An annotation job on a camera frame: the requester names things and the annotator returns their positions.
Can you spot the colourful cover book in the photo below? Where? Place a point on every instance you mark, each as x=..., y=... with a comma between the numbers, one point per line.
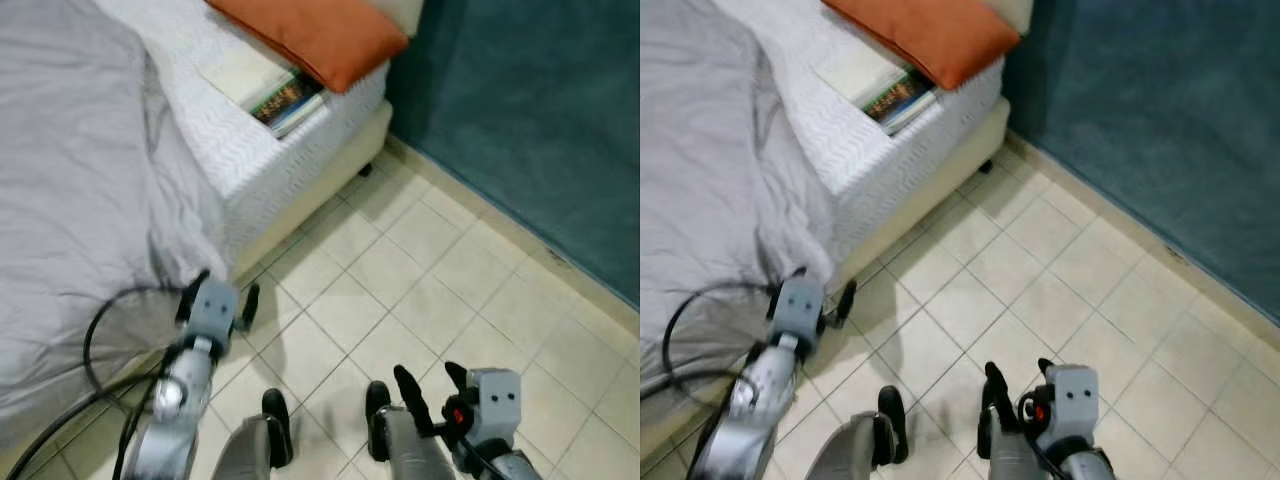
x=292, y=103
x=905, y=100

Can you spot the cream flat paper pad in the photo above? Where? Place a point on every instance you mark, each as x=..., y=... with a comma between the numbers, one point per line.
x=238, y=72
x=852, y=70

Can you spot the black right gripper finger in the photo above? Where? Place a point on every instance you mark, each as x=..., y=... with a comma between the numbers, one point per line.
x=1046, y=370
x=459, y=377
x=412, y=398
x=1001, y=398

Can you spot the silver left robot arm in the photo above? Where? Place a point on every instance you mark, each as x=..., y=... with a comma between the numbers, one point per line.
x=745, y=410
x=175, y=410

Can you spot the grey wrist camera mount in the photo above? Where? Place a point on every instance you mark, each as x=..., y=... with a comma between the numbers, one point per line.
x=495, y=405
x=212, y=308
x=1073, y=402
x=802, y=308

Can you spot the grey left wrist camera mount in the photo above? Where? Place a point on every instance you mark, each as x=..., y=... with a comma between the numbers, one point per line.
x=212, y=308
x=802, y=308

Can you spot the white quilted mattress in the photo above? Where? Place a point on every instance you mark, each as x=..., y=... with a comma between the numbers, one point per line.
x=870, y=160
x=250, y=160

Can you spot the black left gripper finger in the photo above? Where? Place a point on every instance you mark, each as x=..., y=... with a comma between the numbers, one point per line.
x=780, y=295
x=847, y=303
x=250, y=307
x=192, y=298

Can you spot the black bed caster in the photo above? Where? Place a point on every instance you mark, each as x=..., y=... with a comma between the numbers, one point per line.
x=986, y=165
x=366, y=170

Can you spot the grey bed blanket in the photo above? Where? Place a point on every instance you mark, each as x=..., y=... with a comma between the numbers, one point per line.
x=80, y=180
x=710, y=170

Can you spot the cream headboard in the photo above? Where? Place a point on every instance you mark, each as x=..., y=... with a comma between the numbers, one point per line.
x=1012, y=12
x=398, y=12

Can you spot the orange pillow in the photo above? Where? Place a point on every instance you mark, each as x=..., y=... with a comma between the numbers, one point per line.
x=320, y=35
x=935, y=35

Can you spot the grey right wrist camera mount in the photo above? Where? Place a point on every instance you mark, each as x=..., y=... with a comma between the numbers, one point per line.
x=1073, y=402
x=495, y=405

